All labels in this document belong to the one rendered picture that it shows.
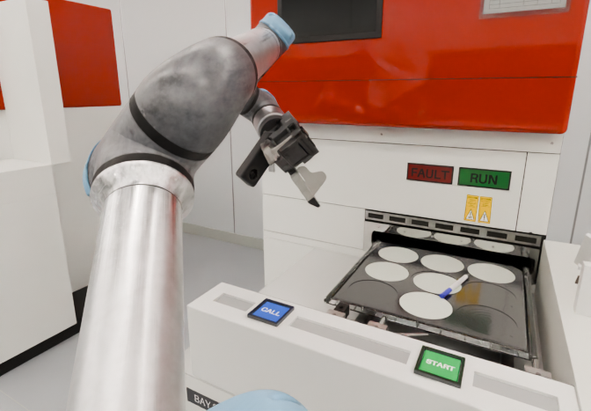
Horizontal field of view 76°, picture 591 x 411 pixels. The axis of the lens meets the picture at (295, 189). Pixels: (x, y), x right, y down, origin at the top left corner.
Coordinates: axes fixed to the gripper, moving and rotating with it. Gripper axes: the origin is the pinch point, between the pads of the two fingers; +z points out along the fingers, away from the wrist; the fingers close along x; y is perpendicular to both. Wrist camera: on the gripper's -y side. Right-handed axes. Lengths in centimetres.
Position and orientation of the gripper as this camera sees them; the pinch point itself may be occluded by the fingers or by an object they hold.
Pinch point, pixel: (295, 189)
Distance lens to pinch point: 68.6
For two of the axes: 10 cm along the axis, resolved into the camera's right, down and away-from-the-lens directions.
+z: 3.1, 5.8, -7.5
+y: 7.8, -6.1, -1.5
